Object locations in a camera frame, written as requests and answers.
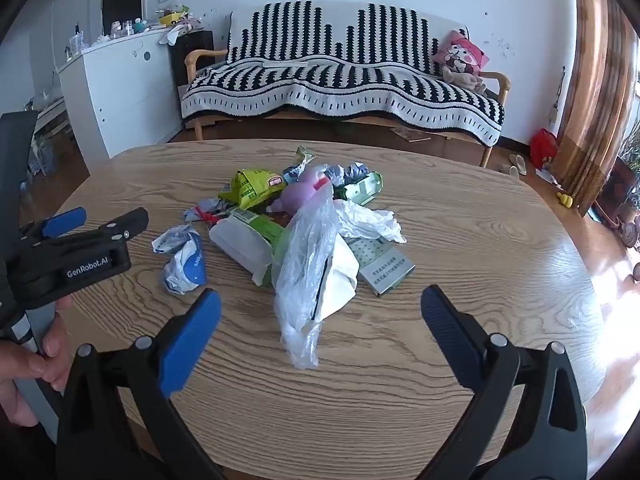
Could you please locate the large clear water bottle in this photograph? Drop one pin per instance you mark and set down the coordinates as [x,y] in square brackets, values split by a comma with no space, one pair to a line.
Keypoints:
[42,157]

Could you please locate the white tissue pack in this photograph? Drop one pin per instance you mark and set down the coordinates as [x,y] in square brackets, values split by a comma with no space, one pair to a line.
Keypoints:
[340,280]

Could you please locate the person's left hand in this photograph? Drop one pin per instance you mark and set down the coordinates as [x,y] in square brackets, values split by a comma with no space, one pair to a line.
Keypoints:
[57,350]

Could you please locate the red bag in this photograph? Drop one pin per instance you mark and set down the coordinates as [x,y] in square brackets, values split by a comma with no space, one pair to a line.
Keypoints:
[542,147]

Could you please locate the white paper sheet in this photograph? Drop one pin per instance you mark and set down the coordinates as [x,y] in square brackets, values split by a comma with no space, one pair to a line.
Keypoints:
[550,175]

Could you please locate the grey cigarette box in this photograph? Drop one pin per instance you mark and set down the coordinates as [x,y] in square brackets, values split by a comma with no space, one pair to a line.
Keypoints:
[387,270]

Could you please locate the black cabinet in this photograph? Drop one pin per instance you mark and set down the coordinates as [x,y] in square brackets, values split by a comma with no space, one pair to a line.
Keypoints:
[180,77]

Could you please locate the white low shelf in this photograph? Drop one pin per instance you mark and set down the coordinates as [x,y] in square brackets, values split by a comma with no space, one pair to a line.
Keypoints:
[50,115]

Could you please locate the brown patterned curtain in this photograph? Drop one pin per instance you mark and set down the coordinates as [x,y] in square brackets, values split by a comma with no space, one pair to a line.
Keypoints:
[595,85]

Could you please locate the small grey red wrapper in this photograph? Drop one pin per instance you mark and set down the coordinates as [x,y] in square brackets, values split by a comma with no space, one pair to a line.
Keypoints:
[202,207]

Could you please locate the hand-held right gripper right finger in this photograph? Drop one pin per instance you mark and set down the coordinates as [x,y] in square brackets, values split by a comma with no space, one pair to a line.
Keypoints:
[450,330]

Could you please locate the white cloth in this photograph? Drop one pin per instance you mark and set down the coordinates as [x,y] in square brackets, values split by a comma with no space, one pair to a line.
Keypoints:
[172,35]

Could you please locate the flat cardboard piece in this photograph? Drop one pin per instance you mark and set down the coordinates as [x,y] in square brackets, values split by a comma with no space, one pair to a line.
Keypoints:
[410,135]

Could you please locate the white cabinet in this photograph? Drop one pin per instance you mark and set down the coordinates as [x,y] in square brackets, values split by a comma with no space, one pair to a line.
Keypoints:
[120,90]

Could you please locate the green yellow snack wrapper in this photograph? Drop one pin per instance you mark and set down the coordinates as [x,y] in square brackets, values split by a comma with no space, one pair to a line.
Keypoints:
[252,187]

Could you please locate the yellow toy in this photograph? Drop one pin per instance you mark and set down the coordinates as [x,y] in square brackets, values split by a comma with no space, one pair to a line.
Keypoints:
[565,200]

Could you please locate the brown plush toy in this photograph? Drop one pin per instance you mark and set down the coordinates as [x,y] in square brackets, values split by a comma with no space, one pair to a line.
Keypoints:
[465,81]

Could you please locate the grey blue wrapper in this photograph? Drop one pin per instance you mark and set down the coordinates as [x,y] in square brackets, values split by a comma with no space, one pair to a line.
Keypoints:
[350,172]

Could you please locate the clear plastic bag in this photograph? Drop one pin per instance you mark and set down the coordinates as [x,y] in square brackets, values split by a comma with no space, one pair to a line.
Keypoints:
[305,270]

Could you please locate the pink cartoon cushion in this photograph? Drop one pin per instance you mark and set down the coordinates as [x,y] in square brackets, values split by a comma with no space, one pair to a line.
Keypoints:
[460,55]

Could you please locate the dark red plant pot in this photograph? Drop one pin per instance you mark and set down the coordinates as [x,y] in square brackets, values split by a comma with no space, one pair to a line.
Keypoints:
[620,190]

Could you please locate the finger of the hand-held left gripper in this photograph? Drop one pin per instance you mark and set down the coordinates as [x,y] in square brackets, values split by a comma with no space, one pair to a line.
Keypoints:
[125,222]
[62,221]

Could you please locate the green white carton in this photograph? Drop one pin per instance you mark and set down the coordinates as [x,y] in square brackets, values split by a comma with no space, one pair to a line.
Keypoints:
[362,190]

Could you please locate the wooden frame sofa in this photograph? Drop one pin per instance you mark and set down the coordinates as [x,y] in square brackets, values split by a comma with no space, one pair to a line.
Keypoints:
[206,53]

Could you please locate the white tissue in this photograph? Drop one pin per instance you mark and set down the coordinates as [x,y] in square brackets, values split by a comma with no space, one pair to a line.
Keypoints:
[370,220]

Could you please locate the pile of small bottles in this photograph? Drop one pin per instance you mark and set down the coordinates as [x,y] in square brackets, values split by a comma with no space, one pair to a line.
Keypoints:
[127,27]

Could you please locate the blue white wrapper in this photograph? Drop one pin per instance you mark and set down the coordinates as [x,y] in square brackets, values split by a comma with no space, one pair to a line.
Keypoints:
[185,260]

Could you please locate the yellow green box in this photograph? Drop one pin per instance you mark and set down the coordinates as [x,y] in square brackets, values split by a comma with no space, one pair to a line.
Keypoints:
[172,17]

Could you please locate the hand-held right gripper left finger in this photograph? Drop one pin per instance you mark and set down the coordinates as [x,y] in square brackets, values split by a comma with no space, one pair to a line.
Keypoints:
[192,345]

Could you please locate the small green foil packet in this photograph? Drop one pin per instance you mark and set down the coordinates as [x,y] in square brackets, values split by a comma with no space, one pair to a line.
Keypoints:
[302,157]

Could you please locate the purple pink squishy toy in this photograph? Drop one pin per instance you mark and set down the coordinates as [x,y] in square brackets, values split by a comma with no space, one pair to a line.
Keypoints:
[300,192]

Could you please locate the white green soft package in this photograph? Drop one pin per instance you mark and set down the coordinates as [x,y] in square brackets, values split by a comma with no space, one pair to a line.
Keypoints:
[237,242]

